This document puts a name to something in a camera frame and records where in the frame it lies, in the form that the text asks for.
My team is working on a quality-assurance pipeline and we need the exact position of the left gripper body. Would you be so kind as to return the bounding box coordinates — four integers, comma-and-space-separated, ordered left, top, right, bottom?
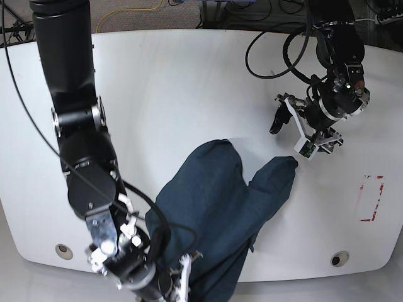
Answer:
276, 93, 344, 154

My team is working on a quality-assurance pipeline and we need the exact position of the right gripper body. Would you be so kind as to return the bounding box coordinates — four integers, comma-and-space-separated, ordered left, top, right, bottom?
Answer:
132, 251, 202, 301

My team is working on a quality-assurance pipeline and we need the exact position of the dark navy T-shirt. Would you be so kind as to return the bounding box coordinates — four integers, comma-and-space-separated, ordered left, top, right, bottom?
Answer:
156, 140, 298, 301

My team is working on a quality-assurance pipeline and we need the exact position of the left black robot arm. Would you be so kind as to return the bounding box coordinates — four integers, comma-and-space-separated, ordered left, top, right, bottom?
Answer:
270, 1, 370, 159

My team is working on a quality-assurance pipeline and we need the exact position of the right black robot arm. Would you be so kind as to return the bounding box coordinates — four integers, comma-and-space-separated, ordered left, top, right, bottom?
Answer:
30, 1, 197, 301

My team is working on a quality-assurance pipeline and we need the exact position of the red tape rectangle marking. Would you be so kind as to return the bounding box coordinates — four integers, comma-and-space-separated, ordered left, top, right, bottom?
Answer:
356, 176, 385, 222

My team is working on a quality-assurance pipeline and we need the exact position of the white power strip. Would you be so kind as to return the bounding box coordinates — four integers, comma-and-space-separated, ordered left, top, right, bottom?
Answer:
375, 6, 402, 25

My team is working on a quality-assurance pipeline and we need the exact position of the black tripod stand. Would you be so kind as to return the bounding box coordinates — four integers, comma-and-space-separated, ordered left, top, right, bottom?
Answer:
1, 1, 36, 48

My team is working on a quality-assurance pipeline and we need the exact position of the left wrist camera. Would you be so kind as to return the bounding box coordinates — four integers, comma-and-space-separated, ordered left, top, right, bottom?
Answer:
294, 138, 317, 160

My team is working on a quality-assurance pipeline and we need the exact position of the left table cable grommet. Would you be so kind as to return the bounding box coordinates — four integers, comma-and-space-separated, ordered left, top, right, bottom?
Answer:
55, 244, 73, 260

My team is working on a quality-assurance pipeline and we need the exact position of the table cable grommet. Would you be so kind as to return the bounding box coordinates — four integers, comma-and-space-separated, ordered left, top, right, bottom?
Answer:
330, 250, 349, 267
55, 244, 73, 260

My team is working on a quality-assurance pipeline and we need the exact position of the right table cable grommet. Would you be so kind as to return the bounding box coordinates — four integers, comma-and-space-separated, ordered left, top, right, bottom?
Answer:
330, 250, 349, 267

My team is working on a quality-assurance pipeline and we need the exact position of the yellow cable on floor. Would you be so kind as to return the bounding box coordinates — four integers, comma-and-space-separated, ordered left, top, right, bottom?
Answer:
96, 0, 164, 34

